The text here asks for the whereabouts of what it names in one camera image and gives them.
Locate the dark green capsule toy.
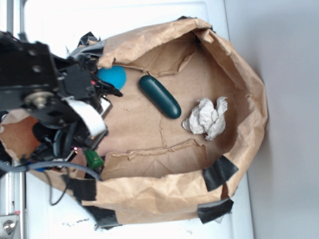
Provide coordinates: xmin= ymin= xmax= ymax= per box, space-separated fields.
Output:
xmin=139 ymin=75 xmax=181 ymax=119

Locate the crumpled white tissue paper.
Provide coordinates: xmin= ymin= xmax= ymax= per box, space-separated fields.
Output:
xmin=182 ymin=96 xmax=228 ymax=141

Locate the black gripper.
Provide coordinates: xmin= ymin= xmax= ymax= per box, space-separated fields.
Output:
xmin=32 ymin=57 xmax=122 ymax=161

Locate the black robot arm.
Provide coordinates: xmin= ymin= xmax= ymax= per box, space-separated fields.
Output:
xmin=0 ymin=32 xmax=122 ymax=162

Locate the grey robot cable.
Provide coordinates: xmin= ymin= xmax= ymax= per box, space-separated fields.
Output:
xmin=0 ymin=159 xmax=103 ymax=206

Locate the blue rubber ball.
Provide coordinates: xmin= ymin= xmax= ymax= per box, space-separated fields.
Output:
xmin=97 ymin=66 xmax=127 ymax=90

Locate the orange plastic toy carrot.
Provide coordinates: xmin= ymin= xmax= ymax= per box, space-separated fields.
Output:
xmin=84 ymin=149 xmax=104 ymax=170

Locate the metal rail frame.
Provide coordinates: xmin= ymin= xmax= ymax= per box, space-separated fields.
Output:
xmin=0 ymin=0 xmax=27 ymax=239

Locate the brown paper bag tray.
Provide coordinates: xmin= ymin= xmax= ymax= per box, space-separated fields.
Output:
xmin=0 ymin=16 xmax=269 ymax=230

